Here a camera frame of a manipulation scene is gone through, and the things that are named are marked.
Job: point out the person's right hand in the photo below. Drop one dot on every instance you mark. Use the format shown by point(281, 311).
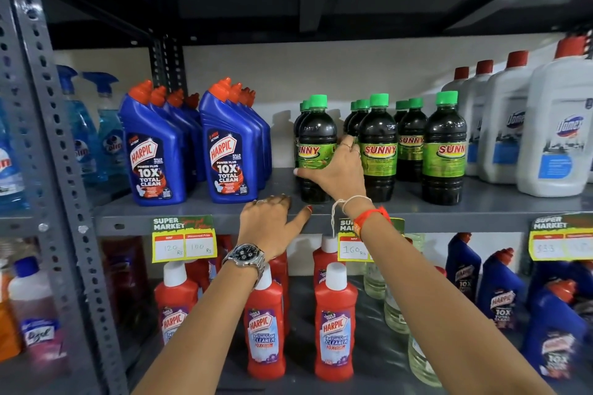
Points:
point(343, 177)

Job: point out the blue toilet cleaner bottle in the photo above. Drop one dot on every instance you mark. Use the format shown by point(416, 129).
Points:
point(501, 297)
point(553, 339)
point(463, 269)
point(577, 272)

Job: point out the rows of blue orange-capped bottles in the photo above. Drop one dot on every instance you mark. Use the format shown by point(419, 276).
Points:
point(153, 163)

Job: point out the person's right forearm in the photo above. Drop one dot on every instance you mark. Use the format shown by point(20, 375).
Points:
point(440, 316)

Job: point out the rows of red white-capped bottles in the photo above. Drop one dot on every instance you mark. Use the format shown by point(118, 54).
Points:
point(334, 330)

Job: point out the blue glass cleaner spray bottle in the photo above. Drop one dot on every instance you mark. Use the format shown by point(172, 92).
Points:
point(9, 172)
point(110, 131)
point(83, 135)

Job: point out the silver wristwatch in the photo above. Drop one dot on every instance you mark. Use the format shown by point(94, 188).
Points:
point(245, 256)

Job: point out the dark red liquid bottle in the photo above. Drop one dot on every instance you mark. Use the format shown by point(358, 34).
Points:
point(125, 274)

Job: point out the yellow price tag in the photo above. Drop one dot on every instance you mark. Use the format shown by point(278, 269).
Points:
point(184, 242)
point(350, 249)
point(560, 242)

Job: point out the person's right thumb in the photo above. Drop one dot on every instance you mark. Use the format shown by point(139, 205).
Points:
point(307, 173)

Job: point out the person's left forearm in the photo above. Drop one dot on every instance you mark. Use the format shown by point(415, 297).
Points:
point(199, 339)

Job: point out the red wristband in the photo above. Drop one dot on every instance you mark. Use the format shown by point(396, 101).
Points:
point(368, 215)

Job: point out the orange liquid bottle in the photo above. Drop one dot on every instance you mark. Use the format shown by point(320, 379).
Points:
point(8, 330)

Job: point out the person's left thumb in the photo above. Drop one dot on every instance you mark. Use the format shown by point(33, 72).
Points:
point(299, 220)

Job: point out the grey metal shelving rack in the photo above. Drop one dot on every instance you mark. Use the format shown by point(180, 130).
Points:
point(65, 154)

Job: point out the rows of green-capped dark bottles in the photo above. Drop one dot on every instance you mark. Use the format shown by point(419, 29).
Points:
point(444, 154)

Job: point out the pink liquid blue-capped bottle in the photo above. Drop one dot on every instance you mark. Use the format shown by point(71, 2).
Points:
point(34, 311)

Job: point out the white red-capped cleaner bottle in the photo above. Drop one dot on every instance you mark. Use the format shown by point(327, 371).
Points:
point(502, 140)
point(458, 80)
point(473, 107)
point(556, 140)

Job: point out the person's left hand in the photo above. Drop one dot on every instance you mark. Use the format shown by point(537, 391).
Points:
point(264, 225)

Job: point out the dark floor cleaner bottle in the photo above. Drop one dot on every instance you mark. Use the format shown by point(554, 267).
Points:
point(317, 131)

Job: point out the clear pale liquid bottle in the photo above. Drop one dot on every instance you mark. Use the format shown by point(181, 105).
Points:
point(394, 313)
point(374, 283)
point(421, 362)

